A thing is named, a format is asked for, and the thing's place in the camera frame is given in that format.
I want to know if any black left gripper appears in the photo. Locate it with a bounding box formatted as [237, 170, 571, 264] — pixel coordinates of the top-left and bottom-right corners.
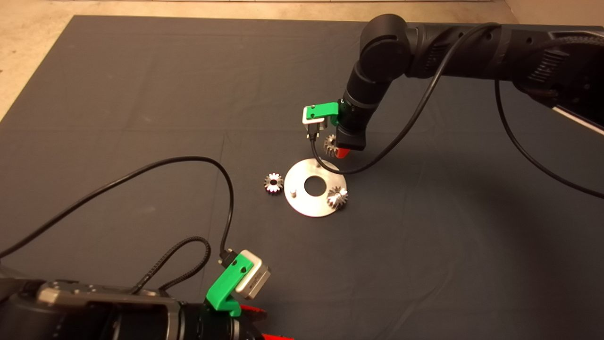
[179, 302, 294, 340]

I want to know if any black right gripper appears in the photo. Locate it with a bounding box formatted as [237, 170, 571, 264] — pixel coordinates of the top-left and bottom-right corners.
[335, 113, 369, 159]

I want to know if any round metal carrier plate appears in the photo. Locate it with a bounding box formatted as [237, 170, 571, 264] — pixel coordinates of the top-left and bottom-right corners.
[284, 159, 347, 218]

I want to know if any dark grey table cloth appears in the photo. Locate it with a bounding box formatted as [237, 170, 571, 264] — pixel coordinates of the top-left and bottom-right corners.
[0, 16, 604, 340]

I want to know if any smooth black cable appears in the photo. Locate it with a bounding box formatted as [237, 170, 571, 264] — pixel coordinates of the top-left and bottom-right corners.
[0, 156, 236, 265]
[309, 22, 604, 199]

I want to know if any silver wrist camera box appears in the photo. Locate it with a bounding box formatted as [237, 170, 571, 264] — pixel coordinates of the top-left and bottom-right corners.
[302, 108, 328, 141]
[219, 249, 271, 301]

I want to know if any bright green camera mount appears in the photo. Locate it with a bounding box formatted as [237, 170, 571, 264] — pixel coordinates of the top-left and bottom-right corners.
[306, 102, 341, 127]
[206, 254, 254, 317]

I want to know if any black braided cable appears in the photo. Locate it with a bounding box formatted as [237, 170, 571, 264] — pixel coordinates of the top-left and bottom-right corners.
[130, 236, 212, 296]
[550, 31, 604, 50]

